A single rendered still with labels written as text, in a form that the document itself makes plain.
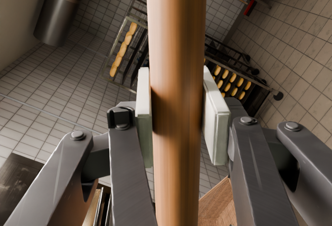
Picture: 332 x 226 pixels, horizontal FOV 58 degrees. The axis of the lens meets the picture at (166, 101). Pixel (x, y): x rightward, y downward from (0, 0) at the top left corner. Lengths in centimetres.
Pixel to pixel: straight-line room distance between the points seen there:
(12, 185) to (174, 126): 190
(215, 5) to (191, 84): 513
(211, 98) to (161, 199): 8
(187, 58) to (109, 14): 509
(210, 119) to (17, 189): 190
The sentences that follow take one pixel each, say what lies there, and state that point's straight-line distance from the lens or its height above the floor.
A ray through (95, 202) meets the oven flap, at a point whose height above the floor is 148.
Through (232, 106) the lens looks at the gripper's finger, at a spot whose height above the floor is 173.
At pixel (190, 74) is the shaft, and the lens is 16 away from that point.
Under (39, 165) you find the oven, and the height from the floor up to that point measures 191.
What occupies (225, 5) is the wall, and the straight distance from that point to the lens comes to 532.
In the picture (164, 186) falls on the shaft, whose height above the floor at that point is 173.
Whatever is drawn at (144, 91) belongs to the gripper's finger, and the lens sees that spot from 16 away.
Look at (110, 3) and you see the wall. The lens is 520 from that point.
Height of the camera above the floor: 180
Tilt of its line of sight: 14 degrees down
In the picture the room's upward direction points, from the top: 66 degrees counter-clockwise
